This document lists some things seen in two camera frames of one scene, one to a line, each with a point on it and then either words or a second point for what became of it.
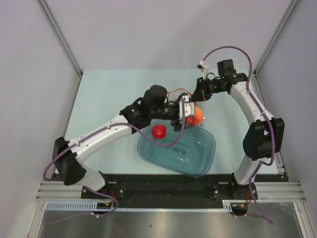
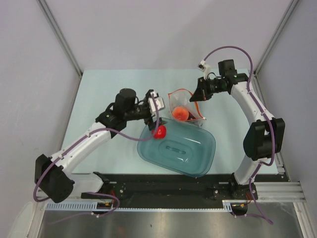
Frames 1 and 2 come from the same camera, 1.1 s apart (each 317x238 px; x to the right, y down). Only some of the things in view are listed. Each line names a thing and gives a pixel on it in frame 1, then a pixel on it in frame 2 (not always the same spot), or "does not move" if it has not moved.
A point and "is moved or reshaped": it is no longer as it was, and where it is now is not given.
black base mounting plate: (141, 190) does not move
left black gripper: (177, 126) -> (149, 121)
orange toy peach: (196, 120) is moved or reshaped
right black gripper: (200, 93) does not move
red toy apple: (159, 131) does not move
